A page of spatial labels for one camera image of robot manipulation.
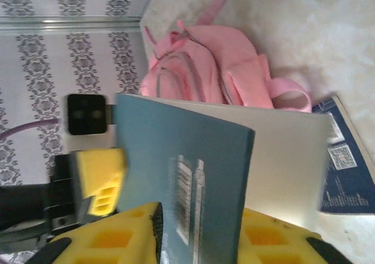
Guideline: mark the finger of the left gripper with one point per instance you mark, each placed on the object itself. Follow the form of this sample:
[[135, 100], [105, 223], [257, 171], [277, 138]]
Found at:
[[99, 173]]

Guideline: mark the navy book with QR code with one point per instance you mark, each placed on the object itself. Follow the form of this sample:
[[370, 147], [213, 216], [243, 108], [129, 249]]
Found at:
[[345, 170]]

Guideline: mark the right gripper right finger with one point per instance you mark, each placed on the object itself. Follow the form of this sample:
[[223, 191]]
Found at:
[[278, 243]]

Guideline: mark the aluminium frame post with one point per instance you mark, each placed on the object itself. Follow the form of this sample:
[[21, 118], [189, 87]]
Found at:
[[58, 25]]

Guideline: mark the pink backpack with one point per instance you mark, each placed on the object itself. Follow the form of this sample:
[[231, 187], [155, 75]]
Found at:
[[219, 50]]

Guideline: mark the teal thin notebook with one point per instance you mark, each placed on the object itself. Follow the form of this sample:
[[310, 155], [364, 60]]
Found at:
[[190, 147]]

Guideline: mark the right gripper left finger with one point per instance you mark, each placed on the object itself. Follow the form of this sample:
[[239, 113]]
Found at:
[[111, 240]]

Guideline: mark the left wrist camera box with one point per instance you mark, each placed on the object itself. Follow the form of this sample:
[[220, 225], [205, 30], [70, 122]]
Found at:
[[85, 114]]

